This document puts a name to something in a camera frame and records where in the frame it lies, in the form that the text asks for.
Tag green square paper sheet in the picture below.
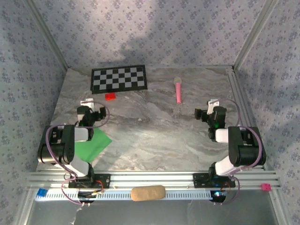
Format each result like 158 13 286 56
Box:
74 127 113 164

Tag grey metal sheet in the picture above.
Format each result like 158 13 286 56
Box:
29 189 281 225

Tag pink toy microphone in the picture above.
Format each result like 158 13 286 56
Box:
173 77 183 104

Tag black white checkerboard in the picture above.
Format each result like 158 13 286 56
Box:
90 65 148 95

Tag small black circuit board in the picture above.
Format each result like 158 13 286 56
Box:
77 189 105 204
210 189 227 203

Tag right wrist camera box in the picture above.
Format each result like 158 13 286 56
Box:
207 98 227 118

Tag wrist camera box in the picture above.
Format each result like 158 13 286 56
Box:
77 98 95 117
207 98 227 118

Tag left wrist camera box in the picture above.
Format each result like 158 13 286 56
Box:
77 98 95 117

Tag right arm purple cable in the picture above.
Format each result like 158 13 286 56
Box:
210 98 263 207

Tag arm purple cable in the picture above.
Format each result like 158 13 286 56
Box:
45 105 111 207
210 98 263 207

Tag aluminium side rail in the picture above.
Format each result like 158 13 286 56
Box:
226 66 268 171

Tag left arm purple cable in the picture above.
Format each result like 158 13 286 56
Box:
45 105 111 207

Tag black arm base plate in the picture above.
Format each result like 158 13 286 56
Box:
67 173 111 189
192 172 236 188

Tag long aluminium mounting rail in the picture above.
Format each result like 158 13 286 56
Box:
23 171 281 190

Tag white slotted cable duct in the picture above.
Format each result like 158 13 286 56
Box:
35 188 218 201

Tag aluminium corner post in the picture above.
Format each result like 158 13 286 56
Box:
233 0 279 71
24 0 70 70

